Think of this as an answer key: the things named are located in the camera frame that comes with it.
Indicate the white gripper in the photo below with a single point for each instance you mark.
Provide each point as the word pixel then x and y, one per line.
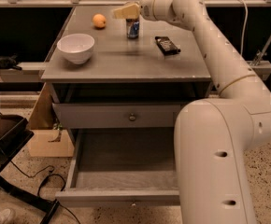
pixel 147 7

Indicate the red bull can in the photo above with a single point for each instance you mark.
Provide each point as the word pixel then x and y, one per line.
pixel 132 28

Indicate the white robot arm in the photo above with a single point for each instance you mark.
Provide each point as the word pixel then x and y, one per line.
pixel 211 135

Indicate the grey drawer cabinet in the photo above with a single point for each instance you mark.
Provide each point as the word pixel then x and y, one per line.
pixel 127 93

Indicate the closed grey upper drawer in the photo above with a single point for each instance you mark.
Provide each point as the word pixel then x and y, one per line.
pixel 80 116

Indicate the open grey middle drawer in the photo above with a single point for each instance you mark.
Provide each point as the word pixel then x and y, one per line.
pixel 122 167

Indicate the orange fruit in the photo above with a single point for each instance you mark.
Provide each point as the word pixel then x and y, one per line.
pixel 99 21

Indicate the black snack bar packet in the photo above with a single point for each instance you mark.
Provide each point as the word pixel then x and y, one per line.
pixel 166 46

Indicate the white bowl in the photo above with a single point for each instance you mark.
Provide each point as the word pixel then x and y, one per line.
pixel 76 48

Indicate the black bag on ledge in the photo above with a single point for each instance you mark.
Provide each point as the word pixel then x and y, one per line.
pixel 9 63

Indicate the cardboard box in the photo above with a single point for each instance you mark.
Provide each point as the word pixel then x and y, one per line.
pixel 50 139

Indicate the black chair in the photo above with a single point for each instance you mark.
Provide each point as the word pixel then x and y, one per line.
pixel 13 137

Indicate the white shoe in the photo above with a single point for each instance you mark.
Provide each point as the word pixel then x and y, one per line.
pixel 7 216

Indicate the metal railing frame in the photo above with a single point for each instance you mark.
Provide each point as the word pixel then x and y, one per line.
pixel 48 0

